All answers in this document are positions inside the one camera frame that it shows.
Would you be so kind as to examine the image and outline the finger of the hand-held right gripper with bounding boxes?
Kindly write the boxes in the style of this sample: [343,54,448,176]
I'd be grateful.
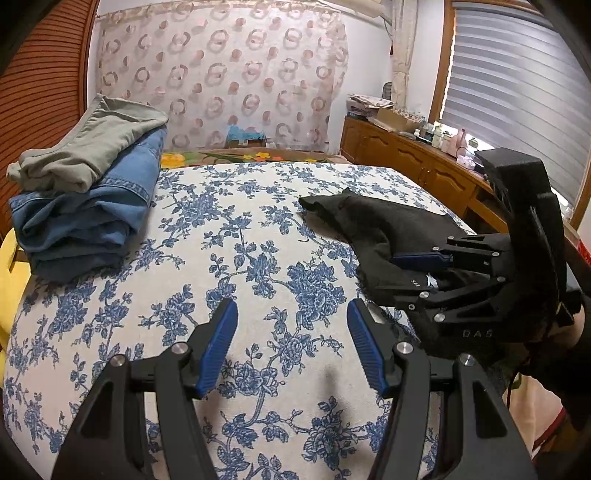
[390,233,511,278]
[375,272,505,324]

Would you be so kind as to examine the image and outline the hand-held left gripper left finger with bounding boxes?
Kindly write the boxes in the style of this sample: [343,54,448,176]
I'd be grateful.
[51,298,239,480]

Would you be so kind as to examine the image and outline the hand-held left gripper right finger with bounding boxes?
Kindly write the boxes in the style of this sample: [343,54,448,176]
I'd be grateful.
[346,298,539,480]

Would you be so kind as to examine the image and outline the black pants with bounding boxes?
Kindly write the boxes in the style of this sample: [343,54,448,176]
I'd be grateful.
[299,188,509,365]

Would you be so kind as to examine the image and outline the person's right forearm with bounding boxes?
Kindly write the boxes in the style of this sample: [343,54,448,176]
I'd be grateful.
[526,295,591,430]

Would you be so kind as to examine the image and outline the folded grey-green pants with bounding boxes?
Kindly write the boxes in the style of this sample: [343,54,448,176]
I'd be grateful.
[6,93,169,193]

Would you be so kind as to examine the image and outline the blue floral white bedsheet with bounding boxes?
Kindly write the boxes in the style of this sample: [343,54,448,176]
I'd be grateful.
[0,161,481,480]

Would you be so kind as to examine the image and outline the wooden sideboard cabinet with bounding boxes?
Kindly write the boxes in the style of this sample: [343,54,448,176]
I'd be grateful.
[341,115,509,236]

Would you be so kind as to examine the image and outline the grey striped window blind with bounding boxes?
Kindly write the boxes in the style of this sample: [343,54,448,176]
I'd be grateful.
[441,4,591,208]

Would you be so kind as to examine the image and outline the open cardboard box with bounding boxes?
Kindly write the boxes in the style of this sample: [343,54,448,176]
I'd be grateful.
[369,107,426,134]

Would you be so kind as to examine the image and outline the folded blue jeans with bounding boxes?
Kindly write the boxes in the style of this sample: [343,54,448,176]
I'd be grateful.
[9,126,168,283]

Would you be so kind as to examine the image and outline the colourful flower blanket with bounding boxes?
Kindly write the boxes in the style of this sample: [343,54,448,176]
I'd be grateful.
[159,148,352,169]

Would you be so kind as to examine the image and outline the pink blanket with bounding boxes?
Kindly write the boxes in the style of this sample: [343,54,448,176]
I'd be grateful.
[508,364,591,462]

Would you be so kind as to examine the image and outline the small cardboard box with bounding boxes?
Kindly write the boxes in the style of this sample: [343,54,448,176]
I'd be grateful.
[225,129,269,149]

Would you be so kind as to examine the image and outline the teal cloth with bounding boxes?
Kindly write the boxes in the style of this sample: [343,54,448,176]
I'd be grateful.
[226,124,262,141]

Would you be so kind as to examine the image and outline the yellow plush toy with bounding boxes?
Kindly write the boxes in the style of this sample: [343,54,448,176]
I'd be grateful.
[0,231,31,356]

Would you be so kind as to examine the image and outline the beige curtain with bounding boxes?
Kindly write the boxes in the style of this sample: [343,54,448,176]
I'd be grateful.
[383,0,419,104]

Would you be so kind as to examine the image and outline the slatted wooden wardrobe door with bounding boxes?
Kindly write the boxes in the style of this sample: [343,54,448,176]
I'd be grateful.
[0,0,100,241]

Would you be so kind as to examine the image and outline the wooden window frame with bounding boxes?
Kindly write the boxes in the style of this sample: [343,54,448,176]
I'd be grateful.
[427,0,459,127]

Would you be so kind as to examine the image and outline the ring-patterned sheer curtain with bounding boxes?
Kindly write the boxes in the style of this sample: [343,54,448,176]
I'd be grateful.
[95,0,349,153]

